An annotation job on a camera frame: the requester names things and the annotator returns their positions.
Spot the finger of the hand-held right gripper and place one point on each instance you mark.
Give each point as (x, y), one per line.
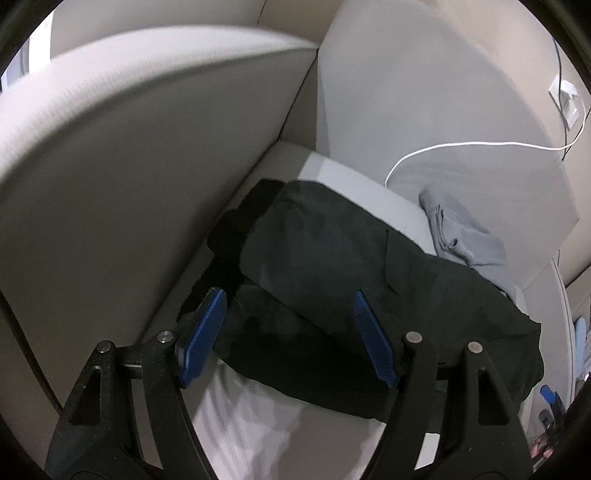
(547, 395)

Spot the black pants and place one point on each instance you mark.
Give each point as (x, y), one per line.
(314, 258)

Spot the white wall socket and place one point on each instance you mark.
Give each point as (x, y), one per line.
(570, 110)

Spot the beige sofa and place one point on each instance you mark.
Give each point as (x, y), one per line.
(138, 161)

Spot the grey sofa back cushion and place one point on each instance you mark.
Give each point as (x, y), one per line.
(415, 92)

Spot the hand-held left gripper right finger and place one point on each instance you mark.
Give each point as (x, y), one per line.
(371, 341)

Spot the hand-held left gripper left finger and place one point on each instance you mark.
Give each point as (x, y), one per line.
(203, 337)

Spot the grey sweatpants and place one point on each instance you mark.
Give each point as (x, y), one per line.
(461, 235)

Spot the light blue cloth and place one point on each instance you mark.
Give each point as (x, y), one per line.
(581, 344)

